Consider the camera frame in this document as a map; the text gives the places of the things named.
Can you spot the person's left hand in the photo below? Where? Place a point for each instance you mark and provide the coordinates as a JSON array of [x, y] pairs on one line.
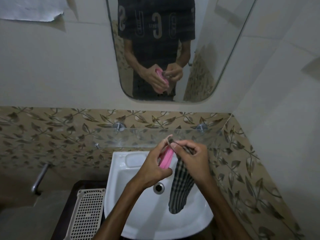
[[150, 169]]

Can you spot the person's right hand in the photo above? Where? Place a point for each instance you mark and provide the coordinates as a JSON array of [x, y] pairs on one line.
[[197, 162]]

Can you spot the pink plastic soap dish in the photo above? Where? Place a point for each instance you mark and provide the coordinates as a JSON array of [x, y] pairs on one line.
[[167, 158]]

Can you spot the checkered cleaning cloth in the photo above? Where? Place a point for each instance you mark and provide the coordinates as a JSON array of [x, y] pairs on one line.
[[181, 187]]

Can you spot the person's left forearm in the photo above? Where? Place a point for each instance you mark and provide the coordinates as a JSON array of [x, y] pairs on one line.
[[117, 214]]

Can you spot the person's right forearm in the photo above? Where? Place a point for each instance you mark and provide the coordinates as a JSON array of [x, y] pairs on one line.
[[225, 214]]

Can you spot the metal sink drain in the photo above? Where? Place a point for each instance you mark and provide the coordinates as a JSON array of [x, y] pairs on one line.
[[159, 188]]

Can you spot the clear glass shelf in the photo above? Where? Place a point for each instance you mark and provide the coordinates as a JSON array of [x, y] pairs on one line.
[[120, 139]]

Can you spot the white ceramic sink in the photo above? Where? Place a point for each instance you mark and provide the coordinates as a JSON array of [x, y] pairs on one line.
[[145, 217]]

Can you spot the small chrome shelf peg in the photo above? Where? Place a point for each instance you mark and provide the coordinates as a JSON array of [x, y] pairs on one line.
[[97, 145]]

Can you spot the white perforated plastic basket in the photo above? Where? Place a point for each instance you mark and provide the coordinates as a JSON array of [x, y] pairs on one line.
[[87, 217]]

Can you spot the dark brown stool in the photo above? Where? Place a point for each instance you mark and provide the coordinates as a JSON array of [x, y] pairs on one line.
[[66, 207]]

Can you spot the round chrome shelf bracket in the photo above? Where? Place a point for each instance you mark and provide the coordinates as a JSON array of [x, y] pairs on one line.
[[202, 127], [119, 126]]

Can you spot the chrome wall tap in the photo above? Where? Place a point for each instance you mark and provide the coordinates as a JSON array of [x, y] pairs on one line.
[[39, 178]]

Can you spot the rounded wall mirror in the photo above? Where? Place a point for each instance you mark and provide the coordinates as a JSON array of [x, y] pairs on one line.
[[220, 29]]

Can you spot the torn white wall paper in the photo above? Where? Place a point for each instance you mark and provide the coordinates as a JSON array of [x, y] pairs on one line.
[[27, 8]]

